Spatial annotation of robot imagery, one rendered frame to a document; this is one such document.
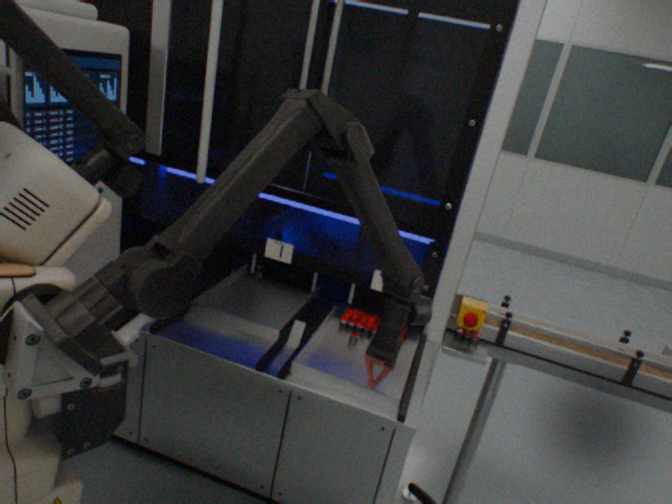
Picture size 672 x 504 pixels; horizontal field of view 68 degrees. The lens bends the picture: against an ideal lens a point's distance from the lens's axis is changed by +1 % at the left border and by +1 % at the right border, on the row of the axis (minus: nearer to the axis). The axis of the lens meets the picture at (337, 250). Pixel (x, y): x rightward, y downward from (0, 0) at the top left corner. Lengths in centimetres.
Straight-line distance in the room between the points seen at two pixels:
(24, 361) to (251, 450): 130
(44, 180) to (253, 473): 143
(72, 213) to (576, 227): 573
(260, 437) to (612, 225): 504
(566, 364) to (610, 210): 464
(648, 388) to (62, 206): 152
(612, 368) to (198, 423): 136
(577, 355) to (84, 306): 132
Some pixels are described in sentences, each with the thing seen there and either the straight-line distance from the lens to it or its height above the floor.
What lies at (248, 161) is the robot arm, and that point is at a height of 141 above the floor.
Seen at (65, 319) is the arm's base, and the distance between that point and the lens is 70.
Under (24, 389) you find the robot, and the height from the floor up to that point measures 113.
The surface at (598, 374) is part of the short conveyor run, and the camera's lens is 166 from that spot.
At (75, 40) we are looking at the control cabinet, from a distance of 142.
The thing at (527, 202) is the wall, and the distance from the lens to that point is 605.
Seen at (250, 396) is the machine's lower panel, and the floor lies 48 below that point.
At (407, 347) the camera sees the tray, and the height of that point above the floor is 88.
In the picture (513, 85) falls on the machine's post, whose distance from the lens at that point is 133.
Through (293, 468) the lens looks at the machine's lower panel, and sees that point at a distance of 189.
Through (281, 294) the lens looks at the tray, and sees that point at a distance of 156.
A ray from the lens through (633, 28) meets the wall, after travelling 609.
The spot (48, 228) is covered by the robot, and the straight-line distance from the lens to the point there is 80.
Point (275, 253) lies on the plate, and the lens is 152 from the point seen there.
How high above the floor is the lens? 157
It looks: 20 degrees down
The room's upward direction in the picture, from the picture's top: 12 degrees clockwise
